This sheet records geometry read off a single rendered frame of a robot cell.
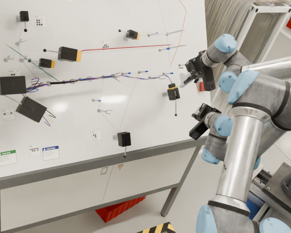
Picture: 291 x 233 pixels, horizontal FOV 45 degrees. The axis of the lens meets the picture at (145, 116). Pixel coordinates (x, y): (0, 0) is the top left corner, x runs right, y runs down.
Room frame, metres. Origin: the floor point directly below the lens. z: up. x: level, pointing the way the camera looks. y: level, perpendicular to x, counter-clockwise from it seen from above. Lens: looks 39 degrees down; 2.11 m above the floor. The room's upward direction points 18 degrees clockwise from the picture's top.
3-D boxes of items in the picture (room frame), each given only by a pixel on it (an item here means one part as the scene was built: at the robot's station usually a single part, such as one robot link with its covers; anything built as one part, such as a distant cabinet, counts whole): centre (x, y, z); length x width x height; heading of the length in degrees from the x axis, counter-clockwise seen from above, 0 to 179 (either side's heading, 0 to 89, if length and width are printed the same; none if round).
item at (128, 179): (1.42, -0.13, 0.60); 0.55 x 0.03 x 0.39; 129
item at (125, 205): (1.63, 0.03, 0.07); 0.39 x 0.29 x 0.14; 144
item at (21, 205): (1.07, 0.30, 0.60); 0.55 x 0.02 x 0.39; 129
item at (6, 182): (1.23, 0.07, 0.83); 1.18 x 0.05 x 0.06; 129
